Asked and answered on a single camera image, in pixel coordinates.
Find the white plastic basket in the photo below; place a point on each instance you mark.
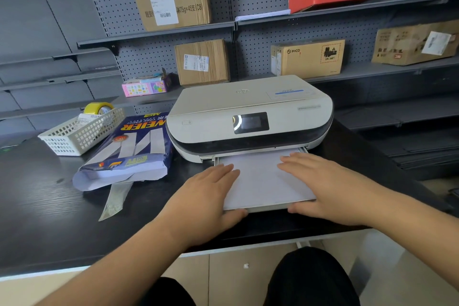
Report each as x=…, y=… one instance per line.
x=77, y=137

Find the worn cardboard box loose label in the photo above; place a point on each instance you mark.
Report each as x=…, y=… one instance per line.
x=412, y=44

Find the white paper sheets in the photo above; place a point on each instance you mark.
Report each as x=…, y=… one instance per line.
x=260, y=180

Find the person's right hand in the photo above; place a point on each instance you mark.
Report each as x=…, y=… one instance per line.
x=337, y=194

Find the torn wrapper strip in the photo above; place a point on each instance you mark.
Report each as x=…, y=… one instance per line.
x=114, y=200

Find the pink colourful small box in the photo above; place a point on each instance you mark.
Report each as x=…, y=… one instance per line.
x=145, y=87

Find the square taped cardboard box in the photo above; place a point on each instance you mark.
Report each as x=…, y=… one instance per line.
x=202, y=63

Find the blue copy paper ream pack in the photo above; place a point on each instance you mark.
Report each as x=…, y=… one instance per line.
x=132, y=148

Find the person's black trousers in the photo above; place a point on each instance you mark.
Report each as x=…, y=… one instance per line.
x=312, y=280

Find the white inkjet printer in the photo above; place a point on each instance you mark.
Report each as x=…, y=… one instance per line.
x=247, y=112

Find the person's left hand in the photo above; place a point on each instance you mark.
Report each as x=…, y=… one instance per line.
x=195, y=209

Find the flat cardboard box black print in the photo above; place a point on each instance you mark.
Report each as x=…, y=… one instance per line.
x=308, y=60

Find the white paper label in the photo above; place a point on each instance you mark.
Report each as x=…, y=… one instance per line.
x=84, y=121

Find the person's right forearm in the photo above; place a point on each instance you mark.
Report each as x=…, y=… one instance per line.
x=419, y=223

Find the stack of dark shelf boards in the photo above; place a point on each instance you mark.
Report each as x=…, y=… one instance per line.
x=423, y=151

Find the person's right little finger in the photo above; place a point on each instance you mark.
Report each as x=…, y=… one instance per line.
x=307, y=157

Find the white cabinet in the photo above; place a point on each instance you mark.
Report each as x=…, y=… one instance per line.
x=229, y=273

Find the person's right middle finger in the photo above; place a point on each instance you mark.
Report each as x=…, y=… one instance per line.
x=294, y=171

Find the yellow tape roll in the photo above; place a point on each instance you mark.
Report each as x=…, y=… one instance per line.
x=97, y=107

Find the person's left forearm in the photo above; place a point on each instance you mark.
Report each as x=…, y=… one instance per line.
x=114, y=266

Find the white printer paper tray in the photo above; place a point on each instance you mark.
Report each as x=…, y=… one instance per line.
x=258, y=207

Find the person's right thumb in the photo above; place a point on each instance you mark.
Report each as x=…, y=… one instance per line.
x=299, y=208

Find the grey plain shelving unit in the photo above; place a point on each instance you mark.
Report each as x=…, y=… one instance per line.
x=39, y=47

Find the thin white paper stack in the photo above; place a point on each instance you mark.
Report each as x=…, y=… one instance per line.
x=263, y=14

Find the person's left thumb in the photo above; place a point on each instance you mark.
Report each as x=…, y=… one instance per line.
x=235, y=216

